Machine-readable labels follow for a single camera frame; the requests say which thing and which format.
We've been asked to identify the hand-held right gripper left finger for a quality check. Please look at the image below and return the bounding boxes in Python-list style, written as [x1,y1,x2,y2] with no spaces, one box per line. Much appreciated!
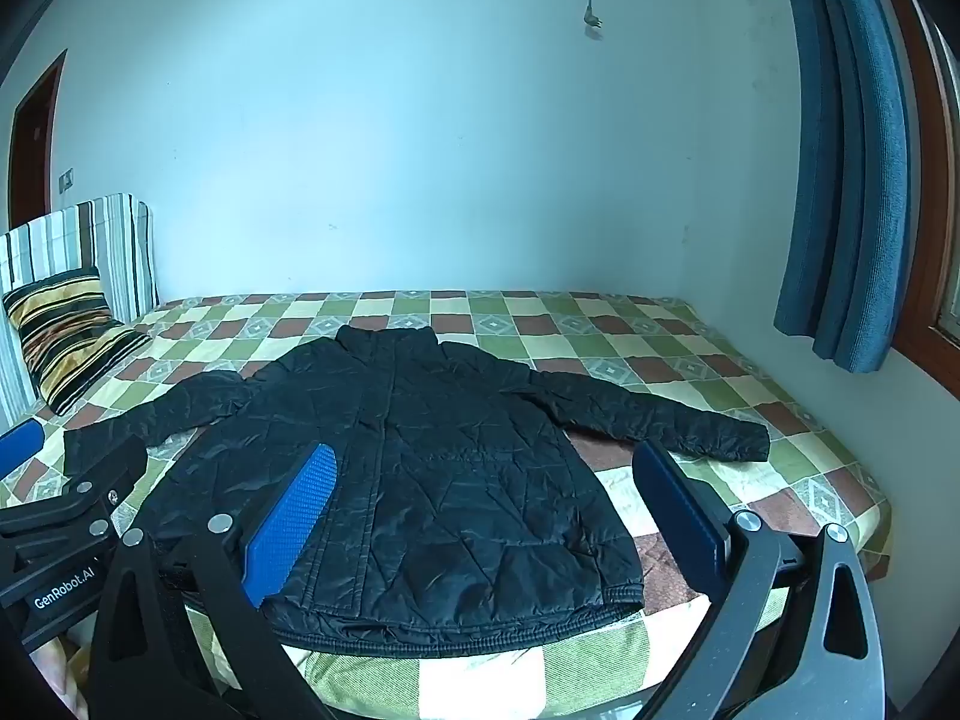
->
[88,444,336,720]

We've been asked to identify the blue curtain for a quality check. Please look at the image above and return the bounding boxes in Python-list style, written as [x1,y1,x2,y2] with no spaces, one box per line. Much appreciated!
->
[772,0,920,374]

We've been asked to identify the brown wooden window frame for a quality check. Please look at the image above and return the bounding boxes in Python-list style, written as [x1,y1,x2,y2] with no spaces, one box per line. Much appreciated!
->
[874,0,960,398]

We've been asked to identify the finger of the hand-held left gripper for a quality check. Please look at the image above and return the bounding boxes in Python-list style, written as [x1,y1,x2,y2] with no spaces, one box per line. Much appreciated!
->
[0,431,149,565]
[0,420,44,482]

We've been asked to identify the bed with checkered sheet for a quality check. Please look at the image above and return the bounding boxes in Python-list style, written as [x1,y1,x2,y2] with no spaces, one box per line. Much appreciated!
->
[0,289,893,720]

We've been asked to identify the black puffer jacket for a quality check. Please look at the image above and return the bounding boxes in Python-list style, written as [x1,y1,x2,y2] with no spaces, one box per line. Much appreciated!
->
[64,322,772,650]

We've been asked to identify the yellow black striped pillow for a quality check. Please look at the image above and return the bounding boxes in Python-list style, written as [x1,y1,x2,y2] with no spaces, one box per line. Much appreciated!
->
[2,266,151,417]

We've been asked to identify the brown wooden door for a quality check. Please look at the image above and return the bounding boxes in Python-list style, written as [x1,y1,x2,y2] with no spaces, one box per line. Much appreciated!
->
[9,49,68,233]

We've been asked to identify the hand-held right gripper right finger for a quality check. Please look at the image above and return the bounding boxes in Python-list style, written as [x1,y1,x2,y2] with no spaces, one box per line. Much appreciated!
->
[632,441,891,720]

